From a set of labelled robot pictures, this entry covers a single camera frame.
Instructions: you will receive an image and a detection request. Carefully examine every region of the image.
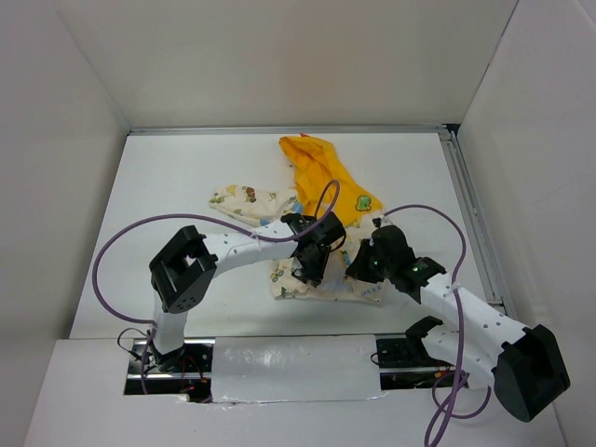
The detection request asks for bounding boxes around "white tape sheet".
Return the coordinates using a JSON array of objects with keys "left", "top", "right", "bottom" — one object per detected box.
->
[{"left": 211, "top": 334, "right": 385, "bottom": 404}]

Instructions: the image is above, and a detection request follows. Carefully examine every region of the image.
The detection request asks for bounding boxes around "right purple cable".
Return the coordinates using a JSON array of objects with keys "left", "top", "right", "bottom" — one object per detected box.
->
[{"left": 381, "top": 203, "right": 493, "bottom": 447}]

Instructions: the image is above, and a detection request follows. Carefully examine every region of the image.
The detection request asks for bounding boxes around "aluminium frame rail right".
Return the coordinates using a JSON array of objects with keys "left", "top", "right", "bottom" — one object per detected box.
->
[{"left": 439, "top": 124, "right": 519, "bottom": 318}]

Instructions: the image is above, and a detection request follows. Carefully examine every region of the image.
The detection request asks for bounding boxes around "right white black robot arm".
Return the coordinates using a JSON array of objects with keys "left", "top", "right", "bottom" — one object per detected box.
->
[{"left": 346, "top": 224, "right": 571, "bottom": 422}]

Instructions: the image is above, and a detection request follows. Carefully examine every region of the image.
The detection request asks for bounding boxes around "aluminium frame rail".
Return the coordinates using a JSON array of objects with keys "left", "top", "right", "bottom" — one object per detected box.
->
[
  {"left": 439, "top": 124, "right": 519, "bottom": 318},
  {"left": 129, "top": 125, "right": 450, "bottom": 136}
]

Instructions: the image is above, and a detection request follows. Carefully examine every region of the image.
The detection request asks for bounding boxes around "yellow cream printed kids jacket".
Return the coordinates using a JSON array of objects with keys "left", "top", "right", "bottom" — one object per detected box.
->
[{"left": 209, "top": 133, "right": 386, "bottom": 305}]

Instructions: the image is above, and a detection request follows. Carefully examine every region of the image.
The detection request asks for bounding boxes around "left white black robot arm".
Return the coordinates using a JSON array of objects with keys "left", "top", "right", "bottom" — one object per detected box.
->
[{"left": 149, "top": 213, "right": 346, "bottom": 372}]

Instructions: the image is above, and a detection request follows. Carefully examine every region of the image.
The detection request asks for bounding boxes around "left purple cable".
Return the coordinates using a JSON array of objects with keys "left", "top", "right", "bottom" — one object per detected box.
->
[{"left": 91, "top": 179, "right": 342, "bottom": 397}]

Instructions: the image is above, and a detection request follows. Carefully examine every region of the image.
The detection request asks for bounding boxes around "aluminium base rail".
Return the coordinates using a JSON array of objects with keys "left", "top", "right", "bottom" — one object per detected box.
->
[{"left": 124, "top": 334, "right": 454, "bottom": 404}]

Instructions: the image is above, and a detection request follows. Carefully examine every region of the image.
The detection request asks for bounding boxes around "aluminium frame rail back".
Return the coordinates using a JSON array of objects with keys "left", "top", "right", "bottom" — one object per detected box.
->
[{"left": 129, "top": 125, "right": 450, "bottom": 136}]

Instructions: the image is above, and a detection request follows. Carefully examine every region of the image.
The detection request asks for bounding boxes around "purple cable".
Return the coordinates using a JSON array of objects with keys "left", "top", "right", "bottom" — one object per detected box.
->
[
  {"left": 91, "top": 179, "right": 342, "bottom": 397},
  {"left": 381, "top": 203, "right": 493, "bottom": 447}
]

